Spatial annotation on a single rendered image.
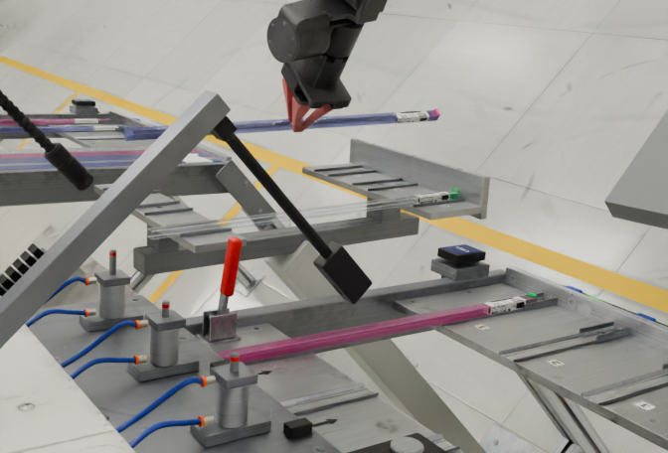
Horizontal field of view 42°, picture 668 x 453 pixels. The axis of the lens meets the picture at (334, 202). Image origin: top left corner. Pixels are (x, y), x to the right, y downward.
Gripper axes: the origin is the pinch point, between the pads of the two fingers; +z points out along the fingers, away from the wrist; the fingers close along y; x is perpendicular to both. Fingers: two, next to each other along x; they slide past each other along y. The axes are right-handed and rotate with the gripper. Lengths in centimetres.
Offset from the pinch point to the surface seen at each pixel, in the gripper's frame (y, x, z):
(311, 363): 42.2, -20.2, -9.2
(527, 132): -49, 119, 58
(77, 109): -88, 2, 80
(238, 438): 55, -38, -27
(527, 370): 51, 0, -14
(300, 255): 12.0, 1.1, 15.9
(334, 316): 33.1, -10.0, -1.5
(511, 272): 32.1, 17.8, -2.5
